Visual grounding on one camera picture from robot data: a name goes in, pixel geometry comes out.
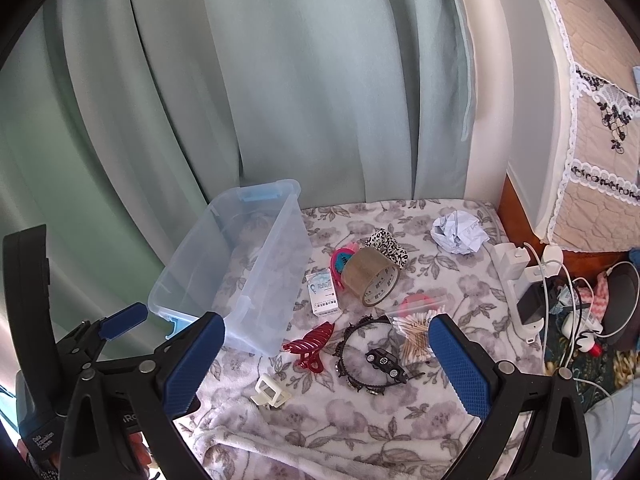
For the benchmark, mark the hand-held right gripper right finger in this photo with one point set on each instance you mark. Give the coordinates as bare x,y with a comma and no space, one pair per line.
460,365

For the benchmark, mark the white appliance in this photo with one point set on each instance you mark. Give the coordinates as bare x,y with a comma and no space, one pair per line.
530,110

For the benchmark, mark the grey floral blanket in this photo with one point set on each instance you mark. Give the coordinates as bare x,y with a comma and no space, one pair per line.
350,435

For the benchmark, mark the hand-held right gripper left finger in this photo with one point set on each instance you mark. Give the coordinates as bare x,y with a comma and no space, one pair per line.
192,360

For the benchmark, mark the red hair claw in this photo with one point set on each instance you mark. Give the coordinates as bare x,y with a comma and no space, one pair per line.
312,342

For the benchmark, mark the white power strip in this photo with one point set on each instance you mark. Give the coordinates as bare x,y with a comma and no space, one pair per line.
525,332

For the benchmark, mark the black studded headband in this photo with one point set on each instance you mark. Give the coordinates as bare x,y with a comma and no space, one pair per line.
339,360

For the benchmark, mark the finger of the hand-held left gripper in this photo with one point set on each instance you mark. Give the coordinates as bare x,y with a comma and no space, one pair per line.
122,321

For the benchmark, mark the wooden nightstand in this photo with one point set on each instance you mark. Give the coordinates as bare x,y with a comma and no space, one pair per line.
515,210

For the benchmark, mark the black white spotted scrunchie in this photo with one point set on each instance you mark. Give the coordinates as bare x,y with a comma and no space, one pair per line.
387,247

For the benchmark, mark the white plug adapter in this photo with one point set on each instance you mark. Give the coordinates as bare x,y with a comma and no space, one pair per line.
552,256

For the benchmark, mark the pink teal folding hairbrush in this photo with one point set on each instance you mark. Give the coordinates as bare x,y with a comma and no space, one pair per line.
342,260

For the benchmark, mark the small white medicine box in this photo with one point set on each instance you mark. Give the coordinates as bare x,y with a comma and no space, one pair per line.
322,297

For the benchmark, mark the dark floral cloth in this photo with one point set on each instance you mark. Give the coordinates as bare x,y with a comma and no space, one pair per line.
575,365

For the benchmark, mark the pink patterned cloth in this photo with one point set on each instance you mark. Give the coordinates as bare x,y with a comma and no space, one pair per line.
600,295

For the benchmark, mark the cream hair clip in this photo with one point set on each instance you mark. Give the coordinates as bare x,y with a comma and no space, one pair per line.
257,394

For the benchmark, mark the dark round object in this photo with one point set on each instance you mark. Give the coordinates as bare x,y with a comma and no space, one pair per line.
622,300

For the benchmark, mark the white paper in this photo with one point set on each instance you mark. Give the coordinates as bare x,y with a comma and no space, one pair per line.
457,235

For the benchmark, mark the small white charger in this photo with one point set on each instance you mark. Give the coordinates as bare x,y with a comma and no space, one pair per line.
540,274

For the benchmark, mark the black toy car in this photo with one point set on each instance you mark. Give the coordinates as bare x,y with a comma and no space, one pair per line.
385,362

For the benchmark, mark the brown packing tape roll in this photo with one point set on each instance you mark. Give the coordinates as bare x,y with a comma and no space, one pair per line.
380,285

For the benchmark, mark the beige quilted lace cover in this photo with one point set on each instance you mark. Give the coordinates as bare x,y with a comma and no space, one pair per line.
600,35

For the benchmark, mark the clear plastic storage container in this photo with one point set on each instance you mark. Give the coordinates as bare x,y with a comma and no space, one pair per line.
260,280

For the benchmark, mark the pale green curtain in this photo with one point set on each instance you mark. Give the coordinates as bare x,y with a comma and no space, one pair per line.
250,85

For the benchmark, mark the light blue cloth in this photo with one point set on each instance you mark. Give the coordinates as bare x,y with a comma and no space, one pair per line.
615,435

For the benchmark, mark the bag of cotton swabs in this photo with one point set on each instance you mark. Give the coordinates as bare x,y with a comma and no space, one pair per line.
412,332

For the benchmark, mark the person's left hand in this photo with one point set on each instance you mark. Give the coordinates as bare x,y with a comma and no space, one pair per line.
141,452

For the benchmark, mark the black charger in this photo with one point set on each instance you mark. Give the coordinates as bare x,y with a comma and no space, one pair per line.
532,305

